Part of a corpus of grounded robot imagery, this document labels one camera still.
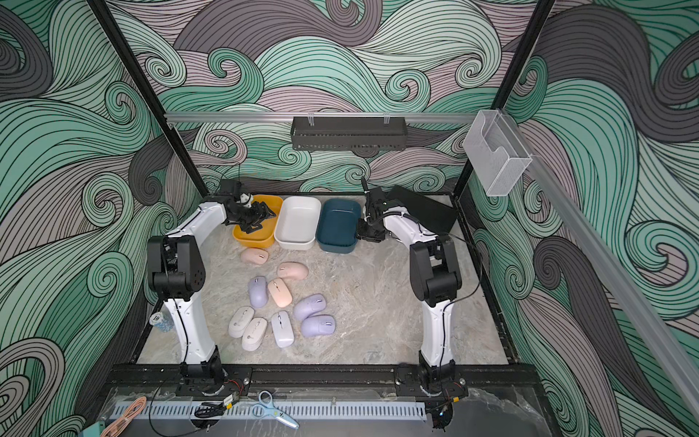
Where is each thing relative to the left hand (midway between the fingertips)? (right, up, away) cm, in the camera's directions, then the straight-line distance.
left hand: (269, 216), depth 98 cm
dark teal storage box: (+25, -4, +8) cm, 27 cm away
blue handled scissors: (+7, -50, -28) cm, 58 cm away
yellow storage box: (-2, -8, +1) cm, 8 cm away
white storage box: (+9, -2, +7) cm, 12 cm away
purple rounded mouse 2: (+20, -33, -17) cm, 42 cm away
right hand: (+32, -8, -1) cm, 33 cm away
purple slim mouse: (-1, -26, -8) cm, 27 cm away
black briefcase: (+69, +1, +21) cm, 72 cm away
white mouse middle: (0, -35, -18) cm, 40 cm away
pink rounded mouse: (+9, -19, -4) cm, 22 cm away
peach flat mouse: (+6, -26, -8) cm, 28 cm away
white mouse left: (-5, -32, -16) cm, 36 cm away
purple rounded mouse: (+16, -28, -14) cm, 36 cm away
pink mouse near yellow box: (-5, -15, 0) cm, 15 cm away
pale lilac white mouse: (+9, -34, -16) cm, 39 cm away
